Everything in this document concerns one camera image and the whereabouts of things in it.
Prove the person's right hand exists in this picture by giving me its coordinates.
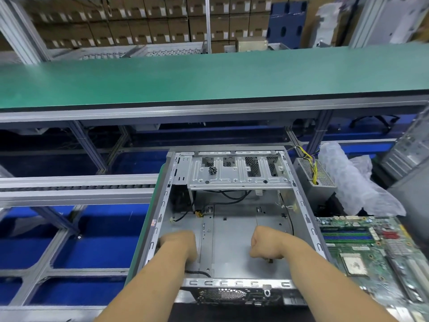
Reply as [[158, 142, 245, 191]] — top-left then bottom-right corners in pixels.
[[249, 226, 290, 261]]

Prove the person's left hand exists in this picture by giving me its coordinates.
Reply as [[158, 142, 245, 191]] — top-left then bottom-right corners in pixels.
[[158, 230, 199, 263]]

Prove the black and silver computer case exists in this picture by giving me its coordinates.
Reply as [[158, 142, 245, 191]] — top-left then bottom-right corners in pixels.
[[141, 147, 331, 307]]

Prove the grey power supply unit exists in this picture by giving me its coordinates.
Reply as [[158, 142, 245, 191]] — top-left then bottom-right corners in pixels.
[[292, 144, 338, 211]]

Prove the small gold CPU chip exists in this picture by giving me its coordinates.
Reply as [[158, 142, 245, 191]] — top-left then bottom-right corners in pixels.
[[341, 253, 371, 277]]

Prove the green motherboard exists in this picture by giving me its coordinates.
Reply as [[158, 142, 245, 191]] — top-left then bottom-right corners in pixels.
[[315, 215, 429, 322]]

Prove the person's right forearm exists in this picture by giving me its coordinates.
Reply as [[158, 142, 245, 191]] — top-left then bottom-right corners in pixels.
[[271, 235, 400, 322]]

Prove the person's left forearm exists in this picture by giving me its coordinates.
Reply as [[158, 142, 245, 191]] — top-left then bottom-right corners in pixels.
[[94, 249, 197, 322]]

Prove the dark grey case side panel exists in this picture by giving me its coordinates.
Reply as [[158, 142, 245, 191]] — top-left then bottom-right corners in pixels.
[[389, 164, 429, 246]]

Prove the grey computer tower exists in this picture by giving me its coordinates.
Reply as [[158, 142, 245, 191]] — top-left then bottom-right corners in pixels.
[[381, 107, 429, 180]]

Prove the white bubble wrap bag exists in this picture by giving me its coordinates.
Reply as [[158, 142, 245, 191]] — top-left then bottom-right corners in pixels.
[[316, 141, 407, 218]]

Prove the green conveyor belt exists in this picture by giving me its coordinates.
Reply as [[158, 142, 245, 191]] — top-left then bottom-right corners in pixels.
[[0, 42, 429, 111]]

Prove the stack of cardboard boxes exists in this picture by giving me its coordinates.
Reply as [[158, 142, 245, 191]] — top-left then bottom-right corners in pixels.
[[20, 0, 272, 51]]

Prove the aluminium roller conveyor rail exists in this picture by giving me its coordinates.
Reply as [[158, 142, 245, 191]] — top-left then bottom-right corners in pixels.
[[0, 174, 162, 208]]

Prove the black cable loop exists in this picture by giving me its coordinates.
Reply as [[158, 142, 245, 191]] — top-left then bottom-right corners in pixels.
[[349, 114, 397, 135]]

